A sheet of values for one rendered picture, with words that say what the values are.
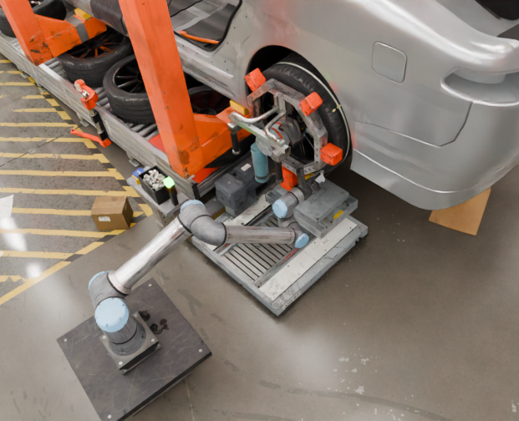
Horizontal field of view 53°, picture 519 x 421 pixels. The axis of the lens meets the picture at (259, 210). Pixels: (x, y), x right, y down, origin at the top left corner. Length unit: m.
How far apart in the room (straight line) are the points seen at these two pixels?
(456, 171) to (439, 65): 0.51
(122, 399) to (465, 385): 1.73
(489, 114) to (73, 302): 2.58
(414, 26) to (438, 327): 1.71
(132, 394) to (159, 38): 1.72
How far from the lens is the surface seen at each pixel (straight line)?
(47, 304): 3.60
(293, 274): 3.20
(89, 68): 4.55
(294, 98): 2.67
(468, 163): 2.40
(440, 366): 3.06
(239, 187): 3.25
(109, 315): 2.59
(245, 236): 2.56
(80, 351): 2.96
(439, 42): 2.13
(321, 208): 3.32
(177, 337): 2.83
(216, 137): 3.20
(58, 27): 4.68
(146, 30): 2.62
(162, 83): 2.78
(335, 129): 2.71
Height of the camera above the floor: 2.72
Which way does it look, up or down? 48 degrees down
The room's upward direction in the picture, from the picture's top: 8 degrees counter-clockwise
